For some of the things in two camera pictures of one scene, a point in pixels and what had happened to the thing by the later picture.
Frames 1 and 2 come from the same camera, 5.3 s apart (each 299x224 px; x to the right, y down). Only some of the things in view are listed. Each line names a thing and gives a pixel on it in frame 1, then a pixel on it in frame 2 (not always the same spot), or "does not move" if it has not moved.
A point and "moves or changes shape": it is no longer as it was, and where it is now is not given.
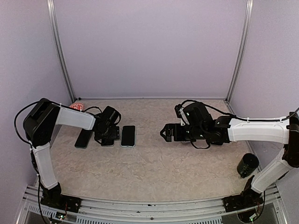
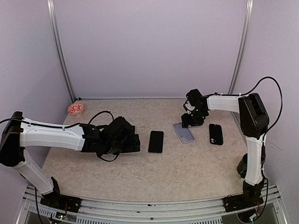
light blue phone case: (123, 146) moves or changes shape
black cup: (246, 164) does not move
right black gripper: (169, 127) to (186, 121)
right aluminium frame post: (242, 48) does not move
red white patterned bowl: (77, 106) does not move
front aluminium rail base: (105, 211) does not move
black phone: (128, 136) moves or changes shape
